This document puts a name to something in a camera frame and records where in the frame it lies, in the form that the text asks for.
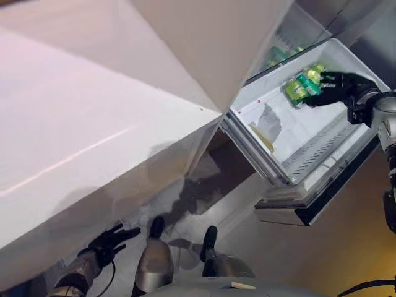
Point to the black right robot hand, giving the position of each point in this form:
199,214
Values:
340,86

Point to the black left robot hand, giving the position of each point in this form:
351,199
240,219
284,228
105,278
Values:
108,241

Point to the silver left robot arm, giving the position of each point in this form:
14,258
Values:
74,272

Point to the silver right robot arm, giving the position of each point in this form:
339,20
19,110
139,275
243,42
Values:
386,114

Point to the white fridge drawer dark front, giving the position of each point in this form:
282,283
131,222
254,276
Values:
309,139

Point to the stainless steel fridge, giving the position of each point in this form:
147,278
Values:
309,18

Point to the light green drink can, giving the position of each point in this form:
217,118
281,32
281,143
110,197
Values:
315,71
294,91

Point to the dark green drink can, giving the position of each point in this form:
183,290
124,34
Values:
307,85

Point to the black left robot foot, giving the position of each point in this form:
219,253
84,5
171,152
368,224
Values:
156,227

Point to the black robot foot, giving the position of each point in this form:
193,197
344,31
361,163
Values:
209,241
156,227

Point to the silver left robot leg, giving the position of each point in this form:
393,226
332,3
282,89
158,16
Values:
153,266

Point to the silver robot leg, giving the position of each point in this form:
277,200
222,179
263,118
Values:
232,267
153,266

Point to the black right robot foot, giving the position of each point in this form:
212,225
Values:
209,241

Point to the white counter cabinet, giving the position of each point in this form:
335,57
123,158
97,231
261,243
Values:
77,139

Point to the silver right robot leg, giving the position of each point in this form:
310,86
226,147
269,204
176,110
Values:
232,267

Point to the white tall cabinet panel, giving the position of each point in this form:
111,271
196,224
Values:
185,46

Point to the grey robot torso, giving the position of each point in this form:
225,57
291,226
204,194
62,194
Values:
278,289

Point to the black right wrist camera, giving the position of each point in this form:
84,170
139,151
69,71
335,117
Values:
359,114

